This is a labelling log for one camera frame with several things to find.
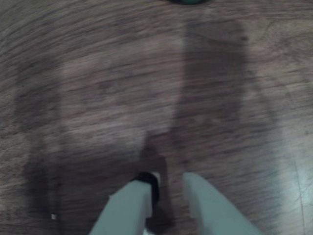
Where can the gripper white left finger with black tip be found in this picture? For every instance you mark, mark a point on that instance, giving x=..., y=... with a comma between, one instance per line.
x=127, y=210

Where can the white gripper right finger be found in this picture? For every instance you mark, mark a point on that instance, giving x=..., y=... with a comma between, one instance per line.
x=215, y=215

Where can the green cap pill bottle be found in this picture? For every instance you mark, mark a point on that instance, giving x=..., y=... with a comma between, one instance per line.
x=188, y=2

